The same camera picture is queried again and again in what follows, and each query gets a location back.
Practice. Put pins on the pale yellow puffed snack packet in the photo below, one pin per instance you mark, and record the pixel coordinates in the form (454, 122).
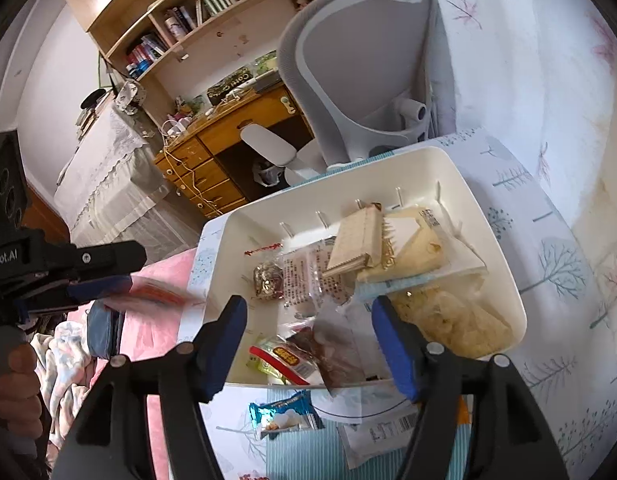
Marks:
(473, 325)
(411, 307)

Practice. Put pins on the white leaf print sheet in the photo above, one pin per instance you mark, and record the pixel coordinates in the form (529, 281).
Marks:
(513, 60)

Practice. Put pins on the white lace cover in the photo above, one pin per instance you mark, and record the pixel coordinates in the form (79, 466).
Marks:
(108, 175)

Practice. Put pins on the grey office chair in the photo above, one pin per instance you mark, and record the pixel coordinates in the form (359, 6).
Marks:
(358, 75)

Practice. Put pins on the wooden desk with drawers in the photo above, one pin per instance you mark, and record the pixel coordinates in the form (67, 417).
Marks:
(223, 145)

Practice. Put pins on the red and white snack packet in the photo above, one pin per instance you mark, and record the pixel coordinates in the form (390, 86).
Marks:
(158, 292)

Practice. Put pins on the blue denim pouch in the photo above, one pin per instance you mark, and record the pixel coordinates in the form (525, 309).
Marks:
(104, 330)

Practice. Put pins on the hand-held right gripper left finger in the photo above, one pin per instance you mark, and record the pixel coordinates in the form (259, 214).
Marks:
(226, 342)

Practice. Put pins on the pink blanket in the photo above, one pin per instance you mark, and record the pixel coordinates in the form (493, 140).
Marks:
(163, 265)

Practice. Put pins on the black printed box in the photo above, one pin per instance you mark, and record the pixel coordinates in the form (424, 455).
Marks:
(231, 87)

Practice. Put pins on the clear packet with red edge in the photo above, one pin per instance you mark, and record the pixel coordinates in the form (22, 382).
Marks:
(267, 275)

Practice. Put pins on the beige wafer packet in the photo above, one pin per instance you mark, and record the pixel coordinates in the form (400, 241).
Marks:
(356, 240)

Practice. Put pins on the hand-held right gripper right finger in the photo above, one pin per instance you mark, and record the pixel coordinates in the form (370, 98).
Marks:
(394, 347)

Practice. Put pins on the dark red nut snack packet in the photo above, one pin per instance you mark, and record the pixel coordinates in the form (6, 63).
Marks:
(338, 350)

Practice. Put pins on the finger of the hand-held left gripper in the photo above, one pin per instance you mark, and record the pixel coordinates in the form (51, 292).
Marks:
(98, 289)
(63, 311)

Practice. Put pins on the white packet with barcode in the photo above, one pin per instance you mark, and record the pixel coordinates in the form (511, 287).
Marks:
(378, 425)

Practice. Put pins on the clear packet of pink cake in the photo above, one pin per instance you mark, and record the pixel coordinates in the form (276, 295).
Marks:
(313, 275)

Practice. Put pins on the floral cloth bag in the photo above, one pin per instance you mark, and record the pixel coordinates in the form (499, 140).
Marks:
(129, 96)

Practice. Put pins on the row of books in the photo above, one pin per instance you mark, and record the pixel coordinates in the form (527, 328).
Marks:
(213, 0)

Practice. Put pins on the white plastic bin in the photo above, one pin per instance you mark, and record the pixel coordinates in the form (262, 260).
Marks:
(248, 230)

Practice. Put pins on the white and blue fuzzy blanket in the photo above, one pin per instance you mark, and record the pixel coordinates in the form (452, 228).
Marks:
(63, 370)

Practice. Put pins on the trash bin with white bag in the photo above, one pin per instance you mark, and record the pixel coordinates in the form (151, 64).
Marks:
(267, 172)

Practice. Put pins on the blue snack packet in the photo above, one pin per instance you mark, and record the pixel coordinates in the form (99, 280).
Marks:
(283, 412)

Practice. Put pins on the yellow and red snack packet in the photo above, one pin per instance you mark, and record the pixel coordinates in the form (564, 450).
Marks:
(283, 360)

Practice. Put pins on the wooden bookshelf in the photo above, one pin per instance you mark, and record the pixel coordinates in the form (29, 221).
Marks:
(203, 25)

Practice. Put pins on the tree print tablecloth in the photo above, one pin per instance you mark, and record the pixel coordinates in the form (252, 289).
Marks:
(548, 280)

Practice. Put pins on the cream bread packet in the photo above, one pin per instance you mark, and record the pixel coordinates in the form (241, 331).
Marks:
(423, 250)

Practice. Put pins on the person's left hand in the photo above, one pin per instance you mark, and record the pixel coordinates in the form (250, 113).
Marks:
(16, 395)

